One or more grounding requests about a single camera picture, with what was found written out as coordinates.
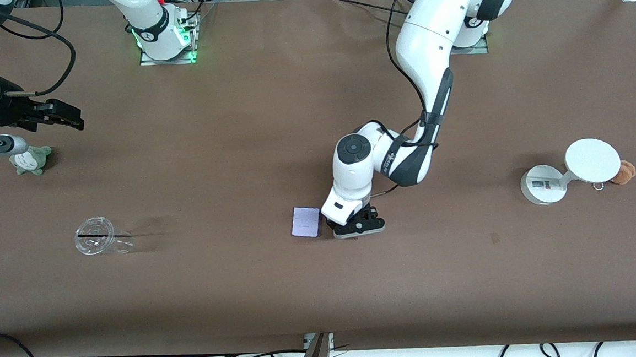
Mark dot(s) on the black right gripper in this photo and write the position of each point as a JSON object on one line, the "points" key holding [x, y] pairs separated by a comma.
{"points": [[14, 110]]}

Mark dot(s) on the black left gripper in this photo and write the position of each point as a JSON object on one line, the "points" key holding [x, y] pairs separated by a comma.
{"points": [[365, 213]]}

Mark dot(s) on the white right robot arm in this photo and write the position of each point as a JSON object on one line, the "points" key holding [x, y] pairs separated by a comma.
{"points": [[148, 18]]}

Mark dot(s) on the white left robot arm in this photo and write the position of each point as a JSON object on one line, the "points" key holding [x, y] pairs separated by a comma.
{"points": [[425, 34]]}

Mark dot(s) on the grey totoro plush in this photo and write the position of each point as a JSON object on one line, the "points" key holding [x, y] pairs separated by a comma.
{"points": [[32, 163]]}

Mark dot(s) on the thin black straw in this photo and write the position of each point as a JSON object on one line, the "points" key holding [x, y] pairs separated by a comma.
{"points": [[95, 235]]}

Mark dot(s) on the clear plastic cup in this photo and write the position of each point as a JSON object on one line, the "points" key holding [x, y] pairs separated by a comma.
{"points": [[95, 236]]}

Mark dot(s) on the white round desk lamp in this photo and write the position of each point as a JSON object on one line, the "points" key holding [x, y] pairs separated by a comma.
{"points": [[593, 160]]}

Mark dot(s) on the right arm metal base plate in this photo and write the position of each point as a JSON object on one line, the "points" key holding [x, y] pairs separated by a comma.
{"points": [[167, 61]]}

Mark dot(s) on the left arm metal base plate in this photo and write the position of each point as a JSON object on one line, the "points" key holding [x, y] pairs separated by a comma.
{"points": [[476, 50]]}

